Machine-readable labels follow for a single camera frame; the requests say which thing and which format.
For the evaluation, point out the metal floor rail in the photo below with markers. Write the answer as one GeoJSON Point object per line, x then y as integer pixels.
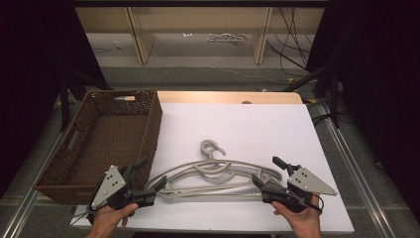
{"type": "Point", "coordinates": [360, 172]}
{"type": "Point", "coordinates": [23, 208]}

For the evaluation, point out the beige wooden shelf unit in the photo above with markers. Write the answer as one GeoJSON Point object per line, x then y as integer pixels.
{"type": "Point", "coordinates": [145, 43]}

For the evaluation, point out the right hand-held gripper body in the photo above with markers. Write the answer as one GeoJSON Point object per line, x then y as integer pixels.
{"type": "Point", "coordinates": [307, 183]}

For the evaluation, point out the wooden table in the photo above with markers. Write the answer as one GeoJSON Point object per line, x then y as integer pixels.
{"type": "Point", "coordinates": [214, 97]}

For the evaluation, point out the brown wicker basket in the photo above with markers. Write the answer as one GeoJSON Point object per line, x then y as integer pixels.
{"type": "Point", "coordinates": [109, 139]}

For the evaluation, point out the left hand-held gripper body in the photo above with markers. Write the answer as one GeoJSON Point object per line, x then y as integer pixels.
{"type": "Point", "coordinates": [110, 186]}

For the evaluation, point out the person's left hand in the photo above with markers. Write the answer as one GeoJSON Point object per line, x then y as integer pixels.
{"type": "Point", "coordinates": [107, 221]}

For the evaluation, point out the black curtain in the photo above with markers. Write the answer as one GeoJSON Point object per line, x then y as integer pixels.
{"type": "Point", "coordinates": [36, 66]}
{"type": "Point", "coordinates": [376, 82]}

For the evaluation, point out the person's right hand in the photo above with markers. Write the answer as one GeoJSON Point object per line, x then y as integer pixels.
{"type": "Point", "coordinates": [307, 221]}

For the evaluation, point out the white table mat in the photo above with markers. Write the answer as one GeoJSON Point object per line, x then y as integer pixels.
{"type": "Point", "coordinates": [237, 129]}

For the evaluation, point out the grey plastic clothes hanger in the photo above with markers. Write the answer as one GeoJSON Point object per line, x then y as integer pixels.
{"type": "Point", "coordinates": [206, 144]}
{"type": "Point", "coordinates": [220, 151]}

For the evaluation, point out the black metal stand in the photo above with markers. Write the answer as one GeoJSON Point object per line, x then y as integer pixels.
{"type": "Point", "coordinates": [64, 105]}
{"type": "Point", "coordinates": [334, 99]}

